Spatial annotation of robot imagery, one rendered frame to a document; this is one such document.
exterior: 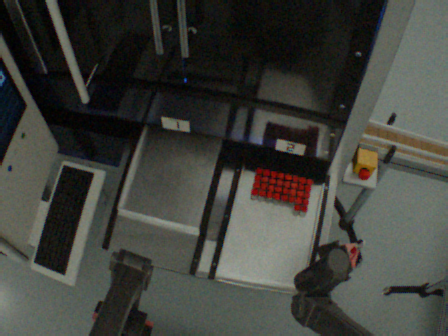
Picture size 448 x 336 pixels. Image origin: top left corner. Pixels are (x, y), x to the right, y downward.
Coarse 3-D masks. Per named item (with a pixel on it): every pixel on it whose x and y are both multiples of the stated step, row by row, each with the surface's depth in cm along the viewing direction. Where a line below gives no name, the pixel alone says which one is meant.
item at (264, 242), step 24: (240, 192) 145; (312, 192) 145; (240, 216) 141; (264, 216) 141; (288, 216) 141; (312, 216) 141; (240, 240) 138; (264, 240) 138; (288, 240) 138; (312, 240) 136; (240, 264) 135; (264, 264) 135; (288, 264) 134
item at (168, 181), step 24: (144, 144) 152; (168, 144) 152; (192, 144) 152; (216, 144) 152; (144, 168) 148; (168, 168) 148; (192, 168) 148; (144, 192) 145; (168, 192) 145; (192, 192) 145; (144, 216) 139; (168, 216) 141; (192, 216) 141
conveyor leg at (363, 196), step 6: (378, 168) 164; (384, 168) 161; (378, 174) 166; (378, 180) 170; (360, 192) 189; (366, 192) 182; (360, 198) 190; (366, 198) 187; (354, 204) 198; (360, 204) 194; (348, 210) 209; (354, 210) 201; (348, 216) 210; (354, 216) 207; (348, 222) 215
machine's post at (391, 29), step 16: (400, 0) 72; (416, 0) 71; (384, 16) 78; (400, 16) 76; (384, 32) 82; (400, 32) 80; (384, 48) 87; (368, 64) 93; (384, 64) 91; (368, 80) 98; (384, 80) 96; (368, 96) 104; (352, 112) 112; (368, 112) 110; (352, 128) 118; (352, 144) 126; (336, 160) 136; (336, 176) 145
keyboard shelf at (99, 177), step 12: (60, 168) 157; (84, 168) 157; (96, 180) 155; (96, 192) 153; (48, 204) 151; (96, 204) 152; (36, 216) 149; (84, 216) 149; (36, 228) 147; (84, 228) 147; (36, 240) 145; (84, 240) 145; (72, 252) 143; (36, 264) 140; (72, 264) 141; (48, 276) 140; (60, 276) 139; (72, 276) 139
